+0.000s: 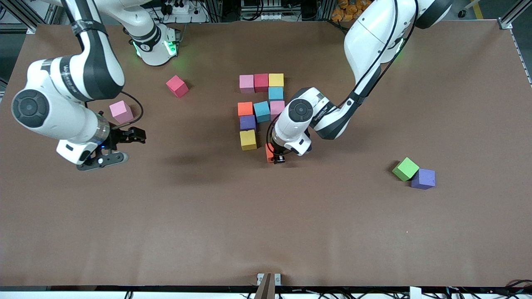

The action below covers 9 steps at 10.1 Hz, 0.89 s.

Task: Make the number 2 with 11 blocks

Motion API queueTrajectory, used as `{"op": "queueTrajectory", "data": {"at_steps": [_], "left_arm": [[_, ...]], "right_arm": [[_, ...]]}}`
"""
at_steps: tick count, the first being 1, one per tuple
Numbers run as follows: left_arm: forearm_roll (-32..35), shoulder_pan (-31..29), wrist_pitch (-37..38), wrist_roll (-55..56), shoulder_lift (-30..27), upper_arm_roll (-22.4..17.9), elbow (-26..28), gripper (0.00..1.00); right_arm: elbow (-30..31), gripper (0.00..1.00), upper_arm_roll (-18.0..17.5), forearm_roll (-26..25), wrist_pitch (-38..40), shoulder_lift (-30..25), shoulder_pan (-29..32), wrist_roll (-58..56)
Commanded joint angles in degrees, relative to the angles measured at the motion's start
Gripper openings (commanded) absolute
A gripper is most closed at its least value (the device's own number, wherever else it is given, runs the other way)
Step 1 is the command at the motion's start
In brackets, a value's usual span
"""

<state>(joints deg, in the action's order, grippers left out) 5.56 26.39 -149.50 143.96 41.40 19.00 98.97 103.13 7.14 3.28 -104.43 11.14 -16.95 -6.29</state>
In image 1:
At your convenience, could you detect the tan camera post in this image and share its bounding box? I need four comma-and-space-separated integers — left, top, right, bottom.
254, 273, 276, 299

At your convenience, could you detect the white metal bracket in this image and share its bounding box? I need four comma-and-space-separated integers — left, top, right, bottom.
257, 273, 282, 287

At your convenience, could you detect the green foam cube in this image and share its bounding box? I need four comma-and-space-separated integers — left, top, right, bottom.
392, 157, 420, 182

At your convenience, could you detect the orange snack bag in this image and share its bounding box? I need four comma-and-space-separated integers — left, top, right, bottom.
331, 0, 372, 21

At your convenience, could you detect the aluminium frame profile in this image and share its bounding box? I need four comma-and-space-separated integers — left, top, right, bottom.
499, 0, 532, 30
0, 0, 63, 34

